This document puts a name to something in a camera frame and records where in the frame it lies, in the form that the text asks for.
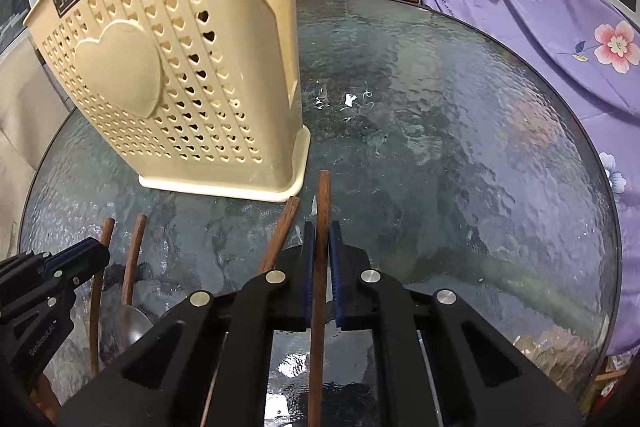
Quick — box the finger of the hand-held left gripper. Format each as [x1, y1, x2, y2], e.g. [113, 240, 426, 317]
[42, 237, 112, 295]

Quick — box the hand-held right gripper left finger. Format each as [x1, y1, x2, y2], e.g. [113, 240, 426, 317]
[57, 221, 318, 427]

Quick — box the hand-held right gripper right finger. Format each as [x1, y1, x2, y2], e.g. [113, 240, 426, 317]
[327, 221, 586, 427]

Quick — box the brown wooden chopstick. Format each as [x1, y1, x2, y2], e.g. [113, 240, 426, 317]
[89, 217, 117, 378]
[120, 213, 148, 308]
[307, 170, 331, 427]
[257, 196, 301, 278]

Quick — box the metal spoon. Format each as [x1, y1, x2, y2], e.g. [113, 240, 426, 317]
[117, 304, 153, 358]

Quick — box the beige plastic utensil holder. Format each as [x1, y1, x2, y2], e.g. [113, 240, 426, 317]
[22, 0, 312, 202]

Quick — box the round glass table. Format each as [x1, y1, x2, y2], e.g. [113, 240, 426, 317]
[17, 0, 623, 427]

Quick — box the sliding window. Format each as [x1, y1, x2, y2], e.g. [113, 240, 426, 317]
[0, 0, 31, 52]

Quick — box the purple floral cloth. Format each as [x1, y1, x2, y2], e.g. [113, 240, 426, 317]
[417, 0, 640, 358]

